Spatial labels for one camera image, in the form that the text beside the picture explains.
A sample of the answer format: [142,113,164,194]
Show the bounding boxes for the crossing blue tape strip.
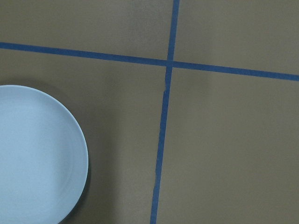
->
[149,0,180,224]

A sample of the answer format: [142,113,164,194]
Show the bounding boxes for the long blue tape strip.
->
[0,42,299,81]

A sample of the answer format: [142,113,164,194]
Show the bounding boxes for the light blue plate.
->
[0,85,88,224]

